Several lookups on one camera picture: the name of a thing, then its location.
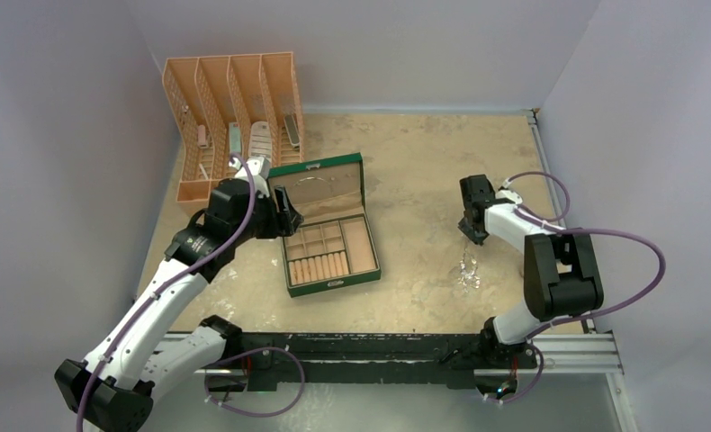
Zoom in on green grey item in rack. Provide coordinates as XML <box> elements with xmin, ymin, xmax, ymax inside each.
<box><xmin>228</xmin><ymin>121</ymin><xmax>243</xmax><ymax>162</ymax></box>

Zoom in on green jewelry box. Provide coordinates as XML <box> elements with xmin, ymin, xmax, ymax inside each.
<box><xmin>268</xmin><ymin>153</ymin><xmax>382</xmax><ymax>298</ymax></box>

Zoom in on white stick in rack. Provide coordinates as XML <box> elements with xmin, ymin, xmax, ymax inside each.
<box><xmin>198</xmin><ymin>163</ymin><xmax>210</xmax><ymax>180</ymax></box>

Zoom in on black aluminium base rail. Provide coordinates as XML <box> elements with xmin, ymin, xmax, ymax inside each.
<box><xmin>152</xmin><ymin>330</ymin><xmax>624</xmax><ymax>395</ymax></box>

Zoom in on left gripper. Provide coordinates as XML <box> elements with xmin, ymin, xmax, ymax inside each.
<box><xmin>230</xmin><ymin>185</ymin><xmax>301</xmax><ymax>246</ymax></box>

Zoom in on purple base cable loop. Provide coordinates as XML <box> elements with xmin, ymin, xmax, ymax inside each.
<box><xmin>204</xmin><ymin>346</ymin><xmax>308</xmax><ymax>418</ymax></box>

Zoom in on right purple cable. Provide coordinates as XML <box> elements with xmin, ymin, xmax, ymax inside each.
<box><xmin>501</xmin><ymin>171</ymin><xmax>668</xmax><ymax>341</ymax></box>

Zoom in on silver bead bracelet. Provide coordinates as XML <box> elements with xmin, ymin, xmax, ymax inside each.
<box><xmin>288</xmin><ymin>175</ymin><xmax>335</xmax><ymax>207</ymax></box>

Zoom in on pink item in rack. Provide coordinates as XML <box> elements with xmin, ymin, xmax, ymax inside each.
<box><xmin>197</xmin><ymin>124</ymin><xmax>210</xmax><ymax>149</ymax></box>

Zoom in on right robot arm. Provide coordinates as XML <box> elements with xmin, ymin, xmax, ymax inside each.
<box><xmin>458</xmin><ymin>175</ymin><xmax>604</xmax><ymax>366</ymax></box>

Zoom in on grey flat item in rack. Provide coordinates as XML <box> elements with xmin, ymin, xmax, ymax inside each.
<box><xmin>283</xmin><ymin>114</ymin><xmax>302</xmax><ymax>149</ymax></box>

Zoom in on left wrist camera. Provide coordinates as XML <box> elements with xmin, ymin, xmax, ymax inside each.
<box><xmin>229</xmin><ymin>154</ymin><xmax>271</xmax><ymax>198</ymax></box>

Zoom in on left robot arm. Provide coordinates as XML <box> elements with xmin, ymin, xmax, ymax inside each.
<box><xmin>54</xmin><ymin>175</ymin><xmax>303</xmax><ymax>431</ymax></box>

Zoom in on orange file organizer rack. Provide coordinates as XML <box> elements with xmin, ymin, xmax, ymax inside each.
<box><xmin>162</xmin><ymin>51</ymin><xmax>305</xmax><ymax>214</ymax></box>

